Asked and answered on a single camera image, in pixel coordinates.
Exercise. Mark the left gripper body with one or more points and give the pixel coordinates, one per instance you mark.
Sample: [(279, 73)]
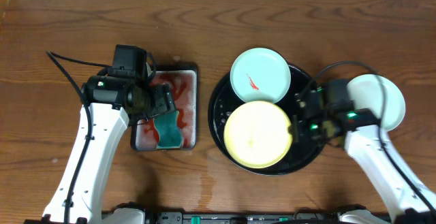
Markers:
[(157, 103)]

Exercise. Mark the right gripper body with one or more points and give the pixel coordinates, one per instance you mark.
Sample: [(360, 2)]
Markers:
[(310, 129)]

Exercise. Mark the light blue plate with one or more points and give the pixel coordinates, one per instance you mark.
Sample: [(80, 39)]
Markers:
[(365, 91), (260, 74)]

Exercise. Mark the green scrubbing sponge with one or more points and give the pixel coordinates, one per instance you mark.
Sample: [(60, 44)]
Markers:
[(170, 136)]

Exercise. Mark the yellow plate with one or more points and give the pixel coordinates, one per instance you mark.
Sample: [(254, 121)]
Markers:
[(256, 135)]

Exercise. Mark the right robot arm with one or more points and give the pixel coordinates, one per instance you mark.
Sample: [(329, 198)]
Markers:
[(406, 197)]

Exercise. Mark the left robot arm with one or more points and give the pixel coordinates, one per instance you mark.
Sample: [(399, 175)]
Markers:
[(111, 105)]

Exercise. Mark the black rectangular soapy tray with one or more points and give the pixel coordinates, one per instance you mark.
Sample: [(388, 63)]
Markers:
[(183, 81)]

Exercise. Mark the black round tray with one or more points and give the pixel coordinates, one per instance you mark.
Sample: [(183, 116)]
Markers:
[(224, 101)]

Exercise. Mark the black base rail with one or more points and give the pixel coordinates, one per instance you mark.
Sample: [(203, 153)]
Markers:
[(198, 218)]

